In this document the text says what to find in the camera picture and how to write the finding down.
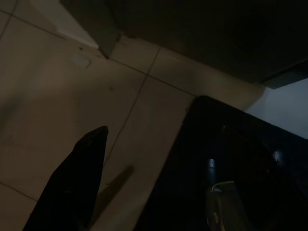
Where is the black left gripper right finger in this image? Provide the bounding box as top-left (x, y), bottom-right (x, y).
top-left (222, 125), bottom-right (308, 231)

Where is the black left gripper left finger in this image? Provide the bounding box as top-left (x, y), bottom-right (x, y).
top-left (23, 125), bottom-right (109, 231)

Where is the grey black robot left leg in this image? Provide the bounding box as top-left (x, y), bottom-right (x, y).
top-left (205, 157), bottom-right (248, 231)

